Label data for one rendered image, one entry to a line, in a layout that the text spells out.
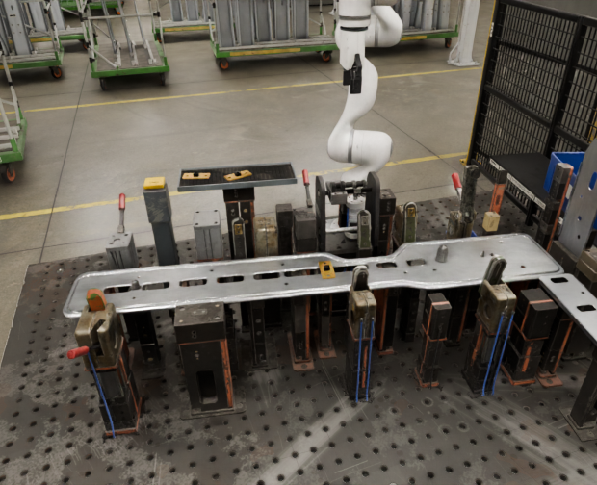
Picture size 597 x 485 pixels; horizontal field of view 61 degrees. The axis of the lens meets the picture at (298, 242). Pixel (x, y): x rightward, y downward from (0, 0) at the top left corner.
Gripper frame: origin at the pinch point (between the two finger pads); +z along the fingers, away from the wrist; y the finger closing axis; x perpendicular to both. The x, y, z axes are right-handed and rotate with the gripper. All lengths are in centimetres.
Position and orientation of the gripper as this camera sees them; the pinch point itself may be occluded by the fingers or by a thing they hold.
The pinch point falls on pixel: (351, 86)
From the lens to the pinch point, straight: 148.8
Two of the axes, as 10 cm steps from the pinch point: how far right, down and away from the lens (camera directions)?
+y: 1.4, 5.3, -8.4
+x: 9.9, -0.9, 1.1
